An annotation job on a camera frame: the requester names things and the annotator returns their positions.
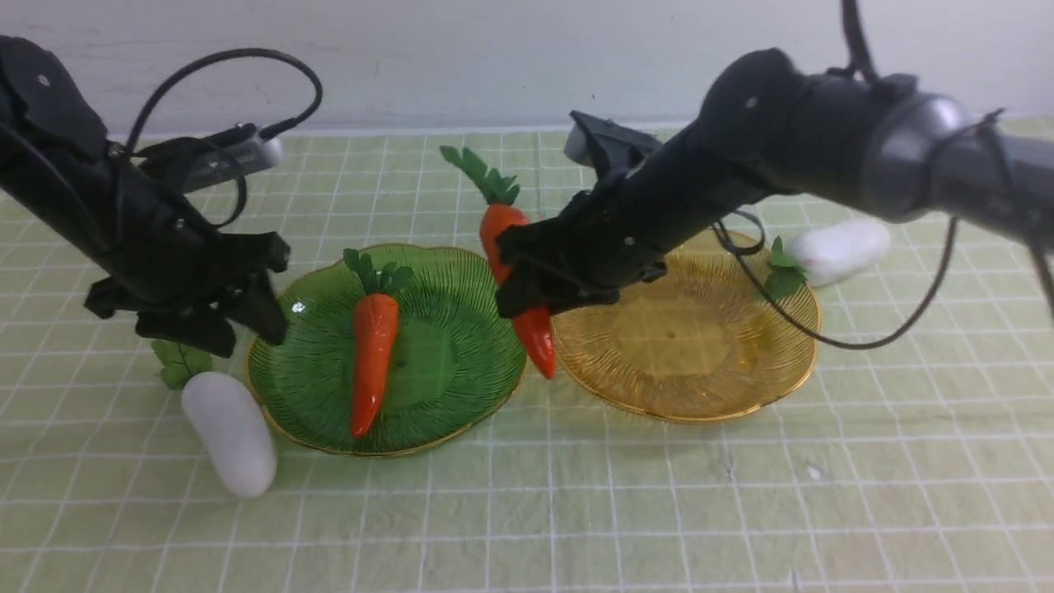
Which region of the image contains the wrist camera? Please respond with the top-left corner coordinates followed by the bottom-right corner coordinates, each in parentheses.
top-left (563, 111), bottom-right (663, 180)
top-left (137, 124), bottom-right (285, 193)

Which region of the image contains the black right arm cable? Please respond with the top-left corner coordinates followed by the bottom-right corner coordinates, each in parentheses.
top-left (711, 0), bottom-right (1054, 352)

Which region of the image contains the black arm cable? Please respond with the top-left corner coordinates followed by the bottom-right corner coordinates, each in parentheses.
top-left (111, 48), bottom-right (324, 248)
top-left (711, 0), bottom-right (1054, 352)

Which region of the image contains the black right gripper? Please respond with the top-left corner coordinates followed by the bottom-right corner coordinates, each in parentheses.
top-left (496, 140), bottom-right (768, 319)

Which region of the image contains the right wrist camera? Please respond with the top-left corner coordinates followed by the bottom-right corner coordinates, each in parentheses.
top-left (563, 111), bottom-right (663, 180)

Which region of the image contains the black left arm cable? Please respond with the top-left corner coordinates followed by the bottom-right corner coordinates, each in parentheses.
top-left (111, 48), bottom-right (324, 248)

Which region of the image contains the orange carrot with leaves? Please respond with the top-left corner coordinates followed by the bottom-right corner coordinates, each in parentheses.
top-left (343, 248), bottom-right (414, 440)

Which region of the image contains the white radish with leaves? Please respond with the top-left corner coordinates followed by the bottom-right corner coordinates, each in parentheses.
top-left (152, 340), bottom-right (277, 498)

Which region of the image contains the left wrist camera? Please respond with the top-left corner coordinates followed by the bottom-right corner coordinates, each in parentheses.
top-left (137, 124), bottom-right (285, 193)

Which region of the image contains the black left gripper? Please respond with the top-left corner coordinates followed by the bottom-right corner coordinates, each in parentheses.
top-left (84, 194), bottom-right (291, 359)

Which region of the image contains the amber glass plate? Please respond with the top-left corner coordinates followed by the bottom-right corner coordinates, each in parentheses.
top-left (553, 231), bottom-right (819, 424)

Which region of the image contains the green checkered tablecloth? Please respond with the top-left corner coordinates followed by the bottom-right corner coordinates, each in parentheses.
top-left (0, 115), bottom-right (1054, 593)

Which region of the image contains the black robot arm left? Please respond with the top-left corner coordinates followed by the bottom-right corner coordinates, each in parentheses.
top-left (1, 36), bottom-right (290, 357)

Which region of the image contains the green glass plate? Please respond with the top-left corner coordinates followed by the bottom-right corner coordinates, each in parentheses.
top-left (243, 244), bottom-right (528, 457)

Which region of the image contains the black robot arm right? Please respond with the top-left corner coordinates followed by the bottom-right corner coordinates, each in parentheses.
top-left (496, 50), bottom-right (1053, 318)

